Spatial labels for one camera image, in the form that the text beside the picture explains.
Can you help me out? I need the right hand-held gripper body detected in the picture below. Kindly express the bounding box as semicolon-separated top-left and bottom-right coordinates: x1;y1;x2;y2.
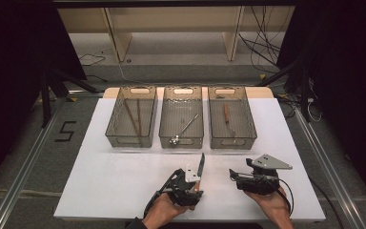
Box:
236;154;294;196

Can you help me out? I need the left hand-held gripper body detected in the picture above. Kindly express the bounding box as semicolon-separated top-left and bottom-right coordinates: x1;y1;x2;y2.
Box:
170;164;203;207

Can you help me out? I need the wooden-handled metal knife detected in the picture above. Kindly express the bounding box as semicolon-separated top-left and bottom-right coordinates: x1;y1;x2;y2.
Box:
193;153;206;194

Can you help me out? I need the smoky clear plastic bin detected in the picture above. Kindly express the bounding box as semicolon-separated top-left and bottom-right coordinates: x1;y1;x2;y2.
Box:
207;85;258;151
105;85;158;149
158;85;205;150

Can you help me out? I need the wooden-handled metal fork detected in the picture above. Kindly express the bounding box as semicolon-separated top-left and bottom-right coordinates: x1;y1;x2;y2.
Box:
223;102;238;145

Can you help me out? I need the long metal spoon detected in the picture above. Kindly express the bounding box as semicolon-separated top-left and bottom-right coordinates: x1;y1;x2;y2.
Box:
168;113;200;146

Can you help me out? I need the brown wooden chopstick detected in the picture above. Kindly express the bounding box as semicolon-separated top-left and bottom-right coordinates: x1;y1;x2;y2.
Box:
123;98;142;138
136;98;143;145

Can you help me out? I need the person's left hand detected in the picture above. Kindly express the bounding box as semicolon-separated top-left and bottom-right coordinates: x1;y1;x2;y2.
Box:
142;193;194;229

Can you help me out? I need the person's right hand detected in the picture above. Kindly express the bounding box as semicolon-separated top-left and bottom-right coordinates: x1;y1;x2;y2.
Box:
244;185;295;229

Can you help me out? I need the white table cover sheet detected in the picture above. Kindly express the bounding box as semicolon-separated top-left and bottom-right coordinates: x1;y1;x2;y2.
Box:
53;97;327;222

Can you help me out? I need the black metal stand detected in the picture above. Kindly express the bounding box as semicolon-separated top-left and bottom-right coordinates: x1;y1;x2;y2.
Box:
256;60;313;124
39;68;101;128

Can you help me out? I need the dark curtain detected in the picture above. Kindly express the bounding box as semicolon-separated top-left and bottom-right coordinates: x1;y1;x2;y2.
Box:
275;0;366;212
0;0;88;196

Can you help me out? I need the beige wooden shelf unit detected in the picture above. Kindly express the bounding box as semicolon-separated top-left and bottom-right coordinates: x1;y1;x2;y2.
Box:
56;6;296;63

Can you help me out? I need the right hand-held gripper cable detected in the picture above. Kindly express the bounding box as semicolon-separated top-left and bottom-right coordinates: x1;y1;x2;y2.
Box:
277;177;295;215

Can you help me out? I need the aluminium floor rail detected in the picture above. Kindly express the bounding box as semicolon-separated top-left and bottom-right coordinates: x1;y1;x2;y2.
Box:
294;108;366;229
0;98;67;229

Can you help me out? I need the white cable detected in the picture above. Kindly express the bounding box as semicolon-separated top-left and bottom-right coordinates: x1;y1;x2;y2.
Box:
307;97;323;124

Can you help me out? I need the bundle of black cables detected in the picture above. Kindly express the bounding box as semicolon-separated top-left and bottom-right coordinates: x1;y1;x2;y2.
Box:
237;6;288;74

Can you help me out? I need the thin black floor cable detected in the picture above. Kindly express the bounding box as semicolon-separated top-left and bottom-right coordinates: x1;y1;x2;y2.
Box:
77;52;108;68

